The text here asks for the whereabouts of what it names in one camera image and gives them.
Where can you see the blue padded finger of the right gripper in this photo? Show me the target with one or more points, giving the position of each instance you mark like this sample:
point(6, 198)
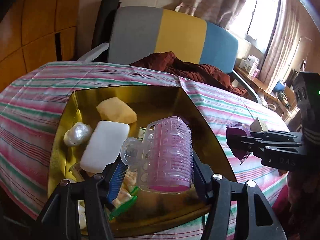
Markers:
point(260, 140)

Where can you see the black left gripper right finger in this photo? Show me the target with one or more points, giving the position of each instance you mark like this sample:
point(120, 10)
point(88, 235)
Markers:
point(255, 218)

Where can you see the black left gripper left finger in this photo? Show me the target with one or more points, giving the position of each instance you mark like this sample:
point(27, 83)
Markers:
point(59, 218)

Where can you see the white square carton box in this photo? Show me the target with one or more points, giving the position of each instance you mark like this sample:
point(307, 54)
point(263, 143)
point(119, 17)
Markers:
point(258, 126)

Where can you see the purple snack packet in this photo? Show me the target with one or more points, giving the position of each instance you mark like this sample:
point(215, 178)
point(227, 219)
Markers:
point(234, 133)

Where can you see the pink plastic hair roller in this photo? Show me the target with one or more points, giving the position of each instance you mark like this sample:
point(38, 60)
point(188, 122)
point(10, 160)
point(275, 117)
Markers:
point(163, 160)

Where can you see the wooden side table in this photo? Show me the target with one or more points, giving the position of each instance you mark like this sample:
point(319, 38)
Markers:
point(286, 108)

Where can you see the blue kettle on table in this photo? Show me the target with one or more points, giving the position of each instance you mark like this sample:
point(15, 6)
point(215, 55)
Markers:
point(280, 86)

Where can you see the pink small box on table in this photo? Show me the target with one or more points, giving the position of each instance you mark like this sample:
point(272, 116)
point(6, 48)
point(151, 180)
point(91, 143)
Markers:
point(256, 72)

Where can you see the white product box on table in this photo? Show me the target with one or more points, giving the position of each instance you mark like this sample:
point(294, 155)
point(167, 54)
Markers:
point(251, 64)

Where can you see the red garment of person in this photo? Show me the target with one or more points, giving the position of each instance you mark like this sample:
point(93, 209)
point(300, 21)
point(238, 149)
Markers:
point(297, 206)

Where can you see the white soap bar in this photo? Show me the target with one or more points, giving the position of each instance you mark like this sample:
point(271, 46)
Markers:
point(104, 146)

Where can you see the white pearly wrapped ball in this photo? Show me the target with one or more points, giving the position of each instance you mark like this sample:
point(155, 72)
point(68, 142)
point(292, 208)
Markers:
point(78, 134)

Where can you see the striped bed sheet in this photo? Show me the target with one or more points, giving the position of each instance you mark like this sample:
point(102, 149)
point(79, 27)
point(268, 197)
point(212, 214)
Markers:
point(39, 108)

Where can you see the brown quilted jacket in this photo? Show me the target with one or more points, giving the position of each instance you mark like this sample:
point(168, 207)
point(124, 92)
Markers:
point(203, 73)

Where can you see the yellow sponge in box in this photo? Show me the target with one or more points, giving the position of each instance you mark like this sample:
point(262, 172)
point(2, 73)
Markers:
point(113, 109)

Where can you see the grey yellow blue chair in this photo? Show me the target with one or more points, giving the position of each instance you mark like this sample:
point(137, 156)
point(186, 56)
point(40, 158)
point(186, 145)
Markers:
point(139, 31)

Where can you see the wooden wardrobe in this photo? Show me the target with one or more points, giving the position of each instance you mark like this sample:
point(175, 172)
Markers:
point(35, 32)

